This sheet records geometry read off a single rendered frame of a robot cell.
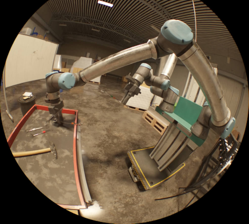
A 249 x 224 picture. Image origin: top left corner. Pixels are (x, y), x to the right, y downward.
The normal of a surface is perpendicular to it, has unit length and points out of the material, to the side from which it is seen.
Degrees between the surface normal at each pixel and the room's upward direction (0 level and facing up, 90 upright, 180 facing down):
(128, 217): 0
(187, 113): 90
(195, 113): 90
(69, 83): 80
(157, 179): 0
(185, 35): 87
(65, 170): 0
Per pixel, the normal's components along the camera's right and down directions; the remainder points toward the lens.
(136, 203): 0.27, -0.92
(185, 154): -0.91, -0.15
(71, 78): 0.96, 0.15
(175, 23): -0.25, 0.15
